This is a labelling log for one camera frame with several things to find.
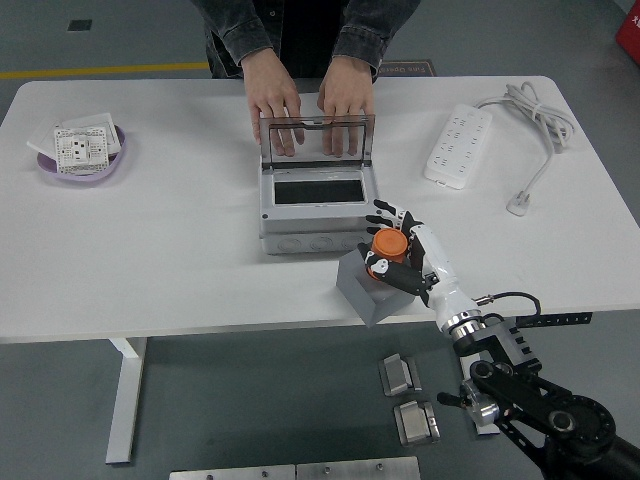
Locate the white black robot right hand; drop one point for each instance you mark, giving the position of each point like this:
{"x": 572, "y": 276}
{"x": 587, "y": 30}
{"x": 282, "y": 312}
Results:
{"x": 440, "y": 265}

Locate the person's left hand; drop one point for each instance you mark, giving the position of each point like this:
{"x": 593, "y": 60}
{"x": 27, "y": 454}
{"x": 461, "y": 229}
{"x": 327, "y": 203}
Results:
{"x": 347, "y": 90}

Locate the person's right hand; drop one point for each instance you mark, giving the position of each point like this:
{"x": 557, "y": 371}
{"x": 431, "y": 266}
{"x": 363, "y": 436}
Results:
{"x": 270, "y": 90}

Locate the orange cylinder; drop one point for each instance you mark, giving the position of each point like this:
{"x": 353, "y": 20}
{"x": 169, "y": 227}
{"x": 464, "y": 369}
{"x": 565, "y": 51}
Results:
{"x": 390, "y": 245}

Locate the grey box with clear lid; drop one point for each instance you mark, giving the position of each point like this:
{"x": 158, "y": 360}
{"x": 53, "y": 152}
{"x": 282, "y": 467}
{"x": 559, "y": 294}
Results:
{"x": 320, "y": 220}

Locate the person's right forearm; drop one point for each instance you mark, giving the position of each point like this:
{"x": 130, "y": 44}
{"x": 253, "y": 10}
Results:
{"x": 240, "y": 30}

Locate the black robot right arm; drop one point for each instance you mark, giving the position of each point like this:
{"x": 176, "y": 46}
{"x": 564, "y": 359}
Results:
{"x": 520, "y": 390}

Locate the person's left forearm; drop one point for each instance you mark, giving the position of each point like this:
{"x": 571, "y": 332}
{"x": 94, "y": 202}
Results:
{"x": 375, "y": 30}

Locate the grey cube with round hole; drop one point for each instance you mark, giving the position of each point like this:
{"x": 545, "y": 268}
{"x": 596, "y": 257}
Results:
{"x": 367, "y": 305}

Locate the dark floor sign with text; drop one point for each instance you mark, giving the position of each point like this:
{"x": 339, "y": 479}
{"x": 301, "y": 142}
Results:
{"x": 407, "y": 69}

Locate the person's torso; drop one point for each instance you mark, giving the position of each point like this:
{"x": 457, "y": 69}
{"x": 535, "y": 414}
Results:
{"x": 305, "y": 35}

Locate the white table leg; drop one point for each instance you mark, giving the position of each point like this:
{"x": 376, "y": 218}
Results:
{"x": 125, "y": 400}
{"x": 467, "y": 327}

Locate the small metal block assembly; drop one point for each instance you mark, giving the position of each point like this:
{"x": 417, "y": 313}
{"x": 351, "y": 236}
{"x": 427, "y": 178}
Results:
{"x": 415, "y": 425}
{"x": 397, "y": 375}

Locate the white power strip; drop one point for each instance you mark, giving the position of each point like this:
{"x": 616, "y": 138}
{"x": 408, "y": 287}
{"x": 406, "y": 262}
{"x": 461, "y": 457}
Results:
{"x": 457, "y": 145}

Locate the black table control panel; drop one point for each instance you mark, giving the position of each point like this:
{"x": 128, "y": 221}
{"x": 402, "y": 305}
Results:
{"x": 560, "y": 320}

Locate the white printed socket module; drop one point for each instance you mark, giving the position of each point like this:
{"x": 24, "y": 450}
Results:
{"x": 80, "y": 150}

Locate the dark floor hatch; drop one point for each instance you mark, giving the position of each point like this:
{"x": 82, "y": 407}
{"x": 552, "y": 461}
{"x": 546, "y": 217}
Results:
{"x": 80, "y": 24}

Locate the purple bowl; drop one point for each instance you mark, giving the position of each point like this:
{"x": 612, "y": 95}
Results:
{"x": 80, "y": 176}

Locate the white thin plate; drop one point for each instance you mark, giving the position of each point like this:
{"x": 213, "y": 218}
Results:
{"x": 42, "y": 146}

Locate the red object with white print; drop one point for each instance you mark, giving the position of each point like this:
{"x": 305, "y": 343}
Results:
{"x": 630, "y": 27}

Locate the white square switch plate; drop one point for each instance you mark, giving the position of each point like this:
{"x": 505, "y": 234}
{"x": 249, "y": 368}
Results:
{"x": 102, "y": 120}

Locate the grey metal base plate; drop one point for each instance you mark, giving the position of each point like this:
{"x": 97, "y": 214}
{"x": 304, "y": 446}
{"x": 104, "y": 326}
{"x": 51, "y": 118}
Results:
{"x": 230, "y": 474}
{"x": 355, "y": 470}

